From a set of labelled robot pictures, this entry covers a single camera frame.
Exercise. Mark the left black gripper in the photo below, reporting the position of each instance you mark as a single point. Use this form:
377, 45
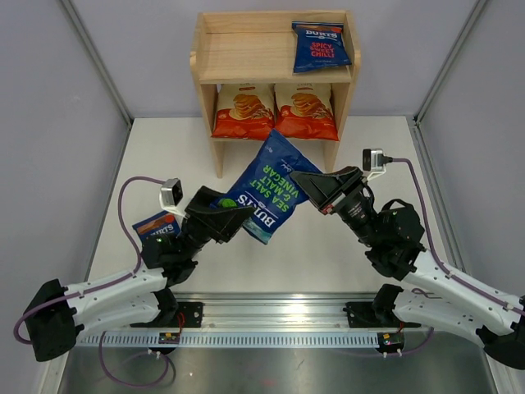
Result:
219, 224

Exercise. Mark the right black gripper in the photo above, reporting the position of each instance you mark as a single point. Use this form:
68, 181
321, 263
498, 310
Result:
317, 187

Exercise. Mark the blue sea salt vinegar bag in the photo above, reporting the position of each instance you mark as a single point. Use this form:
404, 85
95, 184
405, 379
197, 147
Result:
266, 185

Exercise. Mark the cassava chips bag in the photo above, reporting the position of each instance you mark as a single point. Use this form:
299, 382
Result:
244, 111
305, 111

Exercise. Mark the blue burts chilli bag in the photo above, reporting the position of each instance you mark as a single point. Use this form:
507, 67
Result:
319, 45
159, 224

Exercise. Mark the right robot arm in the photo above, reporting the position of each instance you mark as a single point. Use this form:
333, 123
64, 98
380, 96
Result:
429, 292

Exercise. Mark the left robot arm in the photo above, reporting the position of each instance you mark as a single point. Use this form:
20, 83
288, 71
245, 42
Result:
59, 316

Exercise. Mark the wooden two-tier shelf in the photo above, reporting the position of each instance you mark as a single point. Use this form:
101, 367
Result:
231, 47

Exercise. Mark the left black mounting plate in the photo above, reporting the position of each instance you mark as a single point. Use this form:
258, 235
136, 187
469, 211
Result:
189, 314

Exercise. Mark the black mounting plate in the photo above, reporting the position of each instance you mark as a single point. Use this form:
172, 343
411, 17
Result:
361, 315
189, 314

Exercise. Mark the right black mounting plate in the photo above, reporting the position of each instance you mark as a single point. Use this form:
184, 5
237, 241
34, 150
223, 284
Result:
361, 315

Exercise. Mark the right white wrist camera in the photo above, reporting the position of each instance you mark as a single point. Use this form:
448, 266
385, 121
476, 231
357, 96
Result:
374, 162

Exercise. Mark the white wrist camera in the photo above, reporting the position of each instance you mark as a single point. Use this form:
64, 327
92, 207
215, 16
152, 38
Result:
170, 195
374, 162

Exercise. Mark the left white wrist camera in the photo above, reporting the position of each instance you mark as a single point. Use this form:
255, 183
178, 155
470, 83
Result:
170, 195

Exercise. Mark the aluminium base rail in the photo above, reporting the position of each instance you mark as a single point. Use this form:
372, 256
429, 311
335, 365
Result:
274, 312

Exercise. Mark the white slotted cable duct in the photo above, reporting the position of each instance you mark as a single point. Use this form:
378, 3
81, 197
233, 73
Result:
237, 340

